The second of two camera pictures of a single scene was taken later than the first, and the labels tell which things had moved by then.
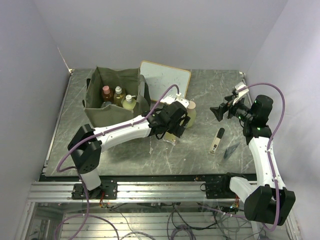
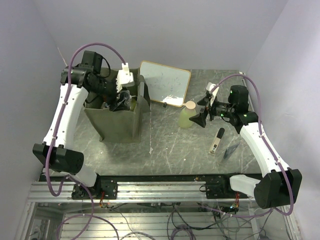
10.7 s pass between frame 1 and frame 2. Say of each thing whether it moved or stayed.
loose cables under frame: stayed
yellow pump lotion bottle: stayed
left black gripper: moved
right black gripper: moved
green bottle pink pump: stayed
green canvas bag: stayed
